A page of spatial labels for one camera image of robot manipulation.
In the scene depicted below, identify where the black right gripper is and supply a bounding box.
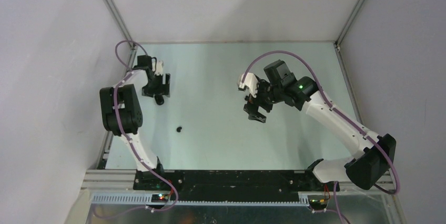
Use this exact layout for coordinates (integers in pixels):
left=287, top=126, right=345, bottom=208
left=244, top=77, right=283, bottom=124

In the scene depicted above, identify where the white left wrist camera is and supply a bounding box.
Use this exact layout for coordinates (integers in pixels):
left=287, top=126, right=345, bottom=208
left=153, top=60, right=164, bottom=76

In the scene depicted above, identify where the grey slotted cable duct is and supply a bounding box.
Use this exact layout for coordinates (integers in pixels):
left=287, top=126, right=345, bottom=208
left=90, top=193, right=310, bottom=206

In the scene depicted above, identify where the aluminium frame post right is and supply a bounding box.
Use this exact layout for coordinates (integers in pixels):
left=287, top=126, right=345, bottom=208
left=334, top=0, right=366, bottom=52

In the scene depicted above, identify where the aluminium frame post left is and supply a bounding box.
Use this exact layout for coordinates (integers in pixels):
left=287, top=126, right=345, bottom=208
left=103, top=0, right=133, bottom=40

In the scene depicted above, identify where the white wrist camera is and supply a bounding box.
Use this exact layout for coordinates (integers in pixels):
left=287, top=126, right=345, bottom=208
left=153, top=60, right=164, bottom=76
left=237, top=73, right=259, bottom=98

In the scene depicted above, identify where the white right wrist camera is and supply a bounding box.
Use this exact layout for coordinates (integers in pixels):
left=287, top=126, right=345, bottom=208
left=237, top=73, right=259, bottom=98

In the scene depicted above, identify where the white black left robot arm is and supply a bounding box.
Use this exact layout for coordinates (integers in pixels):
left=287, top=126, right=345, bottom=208
left=99, top=55, right=170, bottom=172

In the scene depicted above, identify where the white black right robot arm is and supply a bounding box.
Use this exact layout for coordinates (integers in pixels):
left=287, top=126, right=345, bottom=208
left=237, top=60, right=396, bottom=191

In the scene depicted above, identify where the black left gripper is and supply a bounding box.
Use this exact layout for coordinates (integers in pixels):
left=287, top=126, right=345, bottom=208
left=142, top=73, right=170, bottom=98

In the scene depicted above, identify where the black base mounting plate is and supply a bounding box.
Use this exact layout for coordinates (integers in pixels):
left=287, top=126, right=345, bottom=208
left=133, top=170, right=339, bottom=203

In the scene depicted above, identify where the aluminium frame post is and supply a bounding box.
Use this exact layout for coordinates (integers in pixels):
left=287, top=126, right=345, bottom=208
left=334, top=0, right=366, bottom=52
left=103, top=0, right=133, bottom=40

